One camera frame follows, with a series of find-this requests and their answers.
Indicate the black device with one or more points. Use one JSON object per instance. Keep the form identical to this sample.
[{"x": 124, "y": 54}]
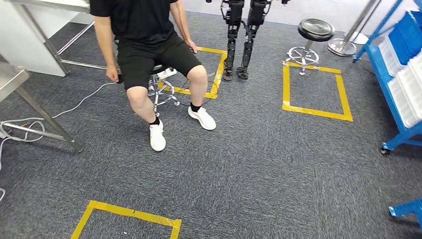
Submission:
[{"x": 232, "y": 33}]

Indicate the chrome barrier stanchion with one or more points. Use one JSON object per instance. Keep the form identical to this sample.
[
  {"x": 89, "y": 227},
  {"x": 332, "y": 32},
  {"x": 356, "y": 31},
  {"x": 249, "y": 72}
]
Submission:
[
  {"x": 359, "y": 39},
  {"x": 343, "y": 47}
]

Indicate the yellow floor tape square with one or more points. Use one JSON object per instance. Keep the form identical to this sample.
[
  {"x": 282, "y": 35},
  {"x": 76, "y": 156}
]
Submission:
[
  {"x": 343, "y": 95},
  {"x": 132, "y": 212}
]

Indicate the person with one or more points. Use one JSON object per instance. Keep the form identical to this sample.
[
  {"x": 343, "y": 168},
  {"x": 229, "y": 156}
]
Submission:
[{"x": 145, "y": 19}]

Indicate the black stool chrome base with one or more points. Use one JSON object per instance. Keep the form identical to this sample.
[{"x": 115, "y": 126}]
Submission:
[
  {"x": 316, "y": 29},
  {"x": 160, "y": 68}
]

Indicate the white power strip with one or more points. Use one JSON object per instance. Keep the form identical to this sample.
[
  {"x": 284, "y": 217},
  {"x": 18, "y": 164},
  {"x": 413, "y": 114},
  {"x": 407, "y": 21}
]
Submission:
[{"x": 166, "y": 73}]

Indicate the large white plastic crate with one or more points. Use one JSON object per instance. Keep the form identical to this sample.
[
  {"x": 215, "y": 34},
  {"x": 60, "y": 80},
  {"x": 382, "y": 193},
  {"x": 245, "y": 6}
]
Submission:
[{"x": 405, "y": 99}]

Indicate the yellow floor tape strip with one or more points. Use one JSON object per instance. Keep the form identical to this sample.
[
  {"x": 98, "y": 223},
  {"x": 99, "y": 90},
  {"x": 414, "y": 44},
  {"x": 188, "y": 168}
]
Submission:
[{"x": 221, "y": 67}]

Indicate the white table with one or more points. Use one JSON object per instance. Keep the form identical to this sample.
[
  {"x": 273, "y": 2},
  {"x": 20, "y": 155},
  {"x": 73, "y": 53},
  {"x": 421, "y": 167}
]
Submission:
[{"x": 19, "y": 49}]

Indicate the blue plastic crate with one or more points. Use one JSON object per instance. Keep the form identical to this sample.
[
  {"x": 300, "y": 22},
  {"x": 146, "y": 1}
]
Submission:
[{"x": 405, "y": 36}]

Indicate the black round puck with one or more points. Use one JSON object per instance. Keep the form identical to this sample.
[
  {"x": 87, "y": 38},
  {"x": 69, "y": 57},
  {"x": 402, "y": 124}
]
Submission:
[{"x": 119, "y": 78}]

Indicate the blue metal shelf rack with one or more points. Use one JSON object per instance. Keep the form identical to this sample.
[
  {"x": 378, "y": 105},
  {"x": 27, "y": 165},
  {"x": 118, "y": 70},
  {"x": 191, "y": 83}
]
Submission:
[
  {"x": 405, "y": 209},
  {"x": 382, "y": 76}
]

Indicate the black rack castor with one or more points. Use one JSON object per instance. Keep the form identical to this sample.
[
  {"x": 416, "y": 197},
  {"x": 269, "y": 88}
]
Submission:
[{"x": 384, "y": 151}]

